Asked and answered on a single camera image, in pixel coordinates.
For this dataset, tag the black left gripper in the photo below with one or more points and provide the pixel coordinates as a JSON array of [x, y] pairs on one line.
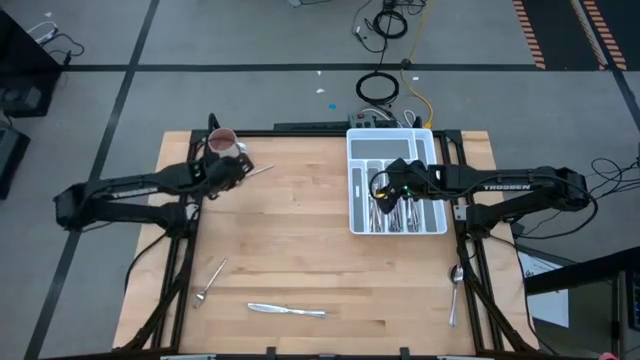
[[227, 192]]

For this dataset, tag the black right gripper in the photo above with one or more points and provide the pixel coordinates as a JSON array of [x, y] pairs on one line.
[[415, 189]]

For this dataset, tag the silver fork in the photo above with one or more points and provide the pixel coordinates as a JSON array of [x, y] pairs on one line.
[[198, 300], [372, 220], [378, 220]]

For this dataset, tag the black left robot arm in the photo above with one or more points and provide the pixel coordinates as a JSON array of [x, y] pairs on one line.
[[130, 197]]

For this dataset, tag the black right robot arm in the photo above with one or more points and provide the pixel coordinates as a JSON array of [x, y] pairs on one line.
[[525, 192]]

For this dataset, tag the white mug with text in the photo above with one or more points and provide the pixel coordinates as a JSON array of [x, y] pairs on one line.
[[222, 142]]

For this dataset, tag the white cutlery tray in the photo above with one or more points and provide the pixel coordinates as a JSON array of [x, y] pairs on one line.
[[380, 132]]

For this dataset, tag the grey power strip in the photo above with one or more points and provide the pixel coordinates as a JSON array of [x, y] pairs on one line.
[[362, 121]]

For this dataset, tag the white paper sheet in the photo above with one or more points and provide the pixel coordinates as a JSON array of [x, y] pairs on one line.
[[545, 310]]

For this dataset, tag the black desk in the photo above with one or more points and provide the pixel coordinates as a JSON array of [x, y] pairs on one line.
[[590, 272], [20, 65]]

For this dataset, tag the black equipment box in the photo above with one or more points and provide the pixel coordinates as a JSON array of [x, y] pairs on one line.
[[10, 160]]

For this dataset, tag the black orange-edged floor mat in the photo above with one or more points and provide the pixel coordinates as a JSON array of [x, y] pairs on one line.
[[560, 30], [630, 30]]

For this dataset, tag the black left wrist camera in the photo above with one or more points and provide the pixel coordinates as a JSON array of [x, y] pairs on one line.
[[222, 174]]

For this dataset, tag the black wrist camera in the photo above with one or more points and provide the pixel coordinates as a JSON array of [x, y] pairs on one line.
[[222, 174], [410, 172]]

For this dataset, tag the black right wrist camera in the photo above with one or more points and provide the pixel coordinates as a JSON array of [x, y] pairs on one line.
[[410, 172]]

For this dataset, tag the black aluminium table frame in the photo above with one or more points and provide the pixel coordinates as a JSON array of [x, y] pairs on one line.
[[280, 133]]

